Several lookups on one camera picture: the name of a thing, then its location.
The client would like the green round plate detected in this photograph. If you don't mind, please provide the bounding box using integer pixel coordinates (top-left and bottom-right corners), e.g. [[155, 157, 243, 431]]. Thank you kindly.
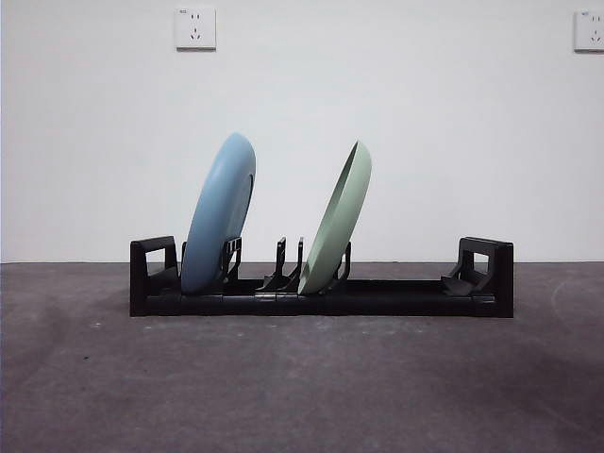
[[297, 140, 374, 294]]

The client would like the blue round plate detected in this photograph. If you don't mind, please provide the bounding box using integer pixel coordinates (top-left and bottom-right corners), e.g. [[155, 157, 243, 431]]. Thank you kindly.
[[180, 132, 259, 294]]

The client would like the black plastic plate rack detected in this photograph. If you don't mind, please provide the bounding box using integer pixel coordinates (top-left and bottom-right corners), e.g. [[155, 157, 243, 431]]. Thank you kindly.
[[128, 235, 515, 318]]

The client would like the white wall socket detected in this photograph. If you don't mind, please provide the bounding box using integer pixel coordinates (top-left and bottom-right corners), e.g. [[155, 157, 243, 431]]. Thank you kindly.
[[573, 9, 604, 53], [176, 7, 218, 52]]

